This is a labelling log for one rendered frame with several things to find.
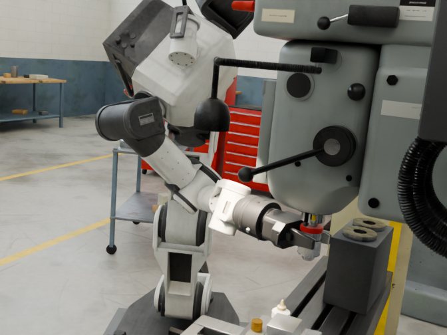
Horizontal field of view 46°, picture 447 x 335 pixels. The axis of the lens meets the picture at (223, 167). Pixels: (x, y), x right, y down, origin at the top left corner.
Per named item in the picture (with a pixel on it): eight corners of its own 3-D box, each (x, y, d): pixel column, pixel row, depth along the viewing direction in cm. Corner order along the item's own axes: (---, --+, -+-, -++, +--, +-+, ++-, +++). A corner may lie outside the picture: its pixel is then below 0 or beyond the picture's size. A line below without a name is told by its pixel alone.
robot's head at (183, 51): (170, 69, 132) (166, 50, 123) (176, 34, 135) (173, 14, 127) (196, 72, 131) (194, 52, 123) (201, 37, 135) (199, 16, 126)
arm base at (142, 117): (109, 153, 141) (86, 117, 136) (141, 127, 148) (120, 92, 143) (144, 153, 130) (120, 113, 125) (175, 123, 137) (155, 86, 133)
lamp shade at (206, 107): (193, 125, 109) (195, 94, 107) (228, 127, 109) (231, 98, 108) (193, 129, 102) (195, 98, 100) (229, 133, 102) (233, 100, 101)
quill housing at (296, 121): (253, 208, 100) (270, 36, 94) (287, 188, 119) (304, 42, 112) (352, 230, 93) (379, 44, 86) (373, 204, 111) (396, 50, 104)
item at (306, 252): (320, 258, 106) (323, 235, 105) (297, 256, 106) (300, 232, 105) (318, 250, 110) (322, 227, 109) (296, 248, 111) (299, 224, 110)
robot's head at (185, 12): (177, 54, 131) (163, 37, 125) (182, 26, 134) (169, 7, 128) (200, 52, 129) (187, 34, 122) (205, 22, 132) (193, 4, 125)
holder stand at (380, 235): (321, 302, 142) (330, 231, 137) (344, 276, 161) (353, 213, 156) (366, 316, 136) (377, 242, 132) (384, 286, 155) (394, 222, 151)
